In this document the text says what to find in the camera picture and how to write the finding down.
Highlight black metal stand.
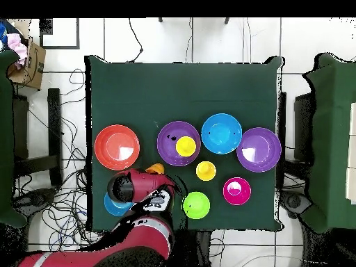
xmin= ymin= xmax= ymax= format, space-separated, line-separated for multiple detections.
xmin=12 ymin=88 xmax=64 ymax=188

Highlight pink cloth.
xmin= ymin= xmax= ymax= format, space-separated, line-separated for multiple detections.
xmin=6 ymin=33 xmax=29 ymax=70

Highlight tangle of black cables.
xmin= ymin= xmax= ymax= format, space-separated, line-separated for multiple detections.
xmin=12 ymin=67 xmax=112 ymax=254

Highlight blue item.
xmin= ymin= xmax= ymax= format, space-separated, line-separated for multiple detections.
xmin=0 ymin=22 xmax=12 ymax=51

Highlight black chair base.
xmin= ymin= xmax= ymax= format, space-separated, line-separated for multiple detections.
xmin=12 ymin=187 xmax=58 ymax=220
xmin=279 ymin=190 xmax=314 ymax=219

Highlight green cloth covered table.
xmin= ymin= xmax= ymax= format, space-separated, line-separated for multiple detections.
xmin=0 ymin=49 xmax=29 ymax=229
xmin=301 ymin=52 xmax=356 ymax=234

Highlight orange large bowl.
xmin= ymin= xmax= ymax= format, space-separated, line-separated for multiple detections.
xmin=94 ymin=124 xmax=140 ymax=171

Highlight black cabinet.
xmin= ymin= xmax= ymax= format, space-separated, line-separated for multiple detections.
xmin=293 ymin=92 xmax=316 ymax=163

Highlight green small bowl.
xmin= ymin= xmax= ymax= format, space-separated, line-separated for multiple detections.
xmin=181 ymin=191 xmax=211 ymax=220

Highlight pink-red small bowl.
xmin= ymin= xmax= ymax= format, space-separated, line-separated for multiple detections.
xmin=222 ymin=177 xmax=252 ymax=207

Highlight blue small bowl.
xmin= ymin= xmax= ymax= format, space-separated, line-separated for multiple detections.
xmin=103 ymin=191 xmax=134 ymax=217

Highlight orange stepped cup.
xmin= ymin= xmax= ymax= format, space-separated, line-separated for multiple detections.
xmin=145 ymin=163 xmax=165 ymax=175

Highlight black cable with connector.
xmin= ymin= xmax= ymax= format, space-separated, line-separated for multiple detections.
xmin=128 ymin=17 xmax=145 ymax=63

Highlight cardboard box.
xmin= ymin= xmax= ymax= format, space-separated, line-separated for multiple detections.
xmin=6 ymin=19 xmax=47 ymax=90

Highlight black square frame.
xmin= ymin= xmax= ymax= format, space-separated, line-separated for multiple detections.
xmin=38 ymin=17 xmax=81 ymax=50

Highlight dark green tablecloth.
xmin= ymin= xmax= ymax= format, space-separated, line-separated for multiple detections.
xmin=84 ymin=54 xmax=285 ymax=232

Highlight yellow stepped cup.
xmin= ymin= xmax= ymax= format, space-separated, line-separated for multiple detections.
xmin=195 ymin=161 xmax=217 ymax=182

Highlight yellow smooth cup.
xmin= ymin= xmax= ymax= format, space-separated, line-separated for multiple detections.
xmin=175 ymin=135 xmax=197 ymax=158

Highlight blue large bowl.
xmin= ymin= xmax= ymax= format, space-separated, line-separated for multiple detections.
xmin=200 ymin=112 xmax=243 ymax=155

